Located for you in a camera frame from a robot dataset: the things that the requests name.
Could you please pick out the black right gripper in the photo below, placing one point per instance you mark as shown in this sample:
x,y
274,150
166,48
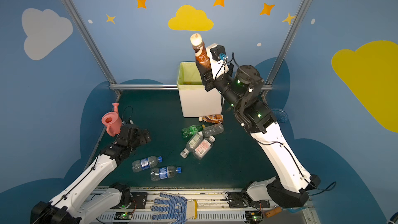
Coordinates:
x,y
207,75

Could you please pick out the blue label bottle front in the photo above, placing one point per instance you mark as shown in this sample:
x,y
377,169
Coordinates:
x,y
164,173

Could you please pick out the clear ribbed plastic bottle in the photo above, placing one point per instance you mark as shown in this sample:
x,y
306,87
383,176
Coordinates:
x,y
212,130

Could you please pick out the green plastic bottle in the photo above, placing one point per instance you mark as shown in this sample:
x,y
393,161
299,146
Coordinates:
x,y
188,132

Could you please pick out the pink label bottle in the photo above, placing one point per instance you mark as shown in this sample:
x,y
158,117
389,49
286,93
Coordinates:
x,y
204,147

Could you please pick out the pink watering can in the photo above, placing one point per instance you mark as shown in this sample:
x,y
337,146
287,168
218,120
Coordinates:
x,y
112,121

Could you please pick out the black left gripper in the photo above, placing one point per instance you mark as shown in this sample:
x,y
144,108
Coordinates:
x,y
125,131

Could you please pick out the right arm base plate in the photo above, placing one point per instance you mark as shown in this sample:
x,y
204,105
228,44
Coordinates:
x,y
240,200

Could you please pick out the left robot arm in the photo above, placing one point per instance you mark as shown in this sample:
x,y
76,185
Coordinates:
x,y
69,206

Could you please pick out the blue label bottle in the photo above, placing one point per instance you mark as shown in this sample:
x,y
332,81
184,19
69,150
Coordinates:
x,y
164,173
146,163

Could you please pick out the green label bottle middle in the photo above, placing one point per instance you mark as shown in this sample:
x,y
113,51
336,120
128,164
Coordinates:
x,y
192,144

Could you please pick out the white waste bin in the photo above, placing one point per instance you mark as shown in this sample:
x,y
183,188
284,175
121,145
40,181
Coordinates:
x,y
196,101

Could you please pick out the green bin liner bag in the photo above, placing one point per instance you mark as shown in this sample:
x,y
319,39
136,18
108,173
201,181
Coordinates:
x,y
188,74

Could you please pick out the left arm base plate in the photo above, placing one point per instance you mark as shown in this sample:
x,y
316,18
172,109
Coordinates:
x,y
133,200

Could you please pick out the blue glass vase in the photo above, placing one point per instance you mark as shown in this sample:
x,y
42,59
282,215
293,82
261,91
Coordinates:
x,y
280,115

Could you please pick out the brown Nescafe bottle near bin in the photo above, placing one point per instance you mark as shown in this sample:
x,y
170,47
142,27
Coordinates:
x,y
214,119

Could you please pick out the blue dotted work glove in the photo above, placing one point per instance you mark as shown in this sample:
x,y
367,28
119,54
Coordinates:
x,y
173,208

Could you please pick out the brown coffee bottle front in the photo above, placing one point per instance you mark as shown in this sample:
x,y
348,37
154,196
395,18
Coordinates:
x,y
199,48

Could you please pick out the aluminium frame rail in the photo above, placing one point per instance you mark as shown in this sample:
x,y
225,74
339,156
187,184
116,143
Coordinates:
x,y
118,88

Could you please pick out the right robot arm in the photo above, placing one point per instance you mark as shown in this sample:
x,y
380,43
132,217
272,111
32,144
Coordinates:
x,y
289,188

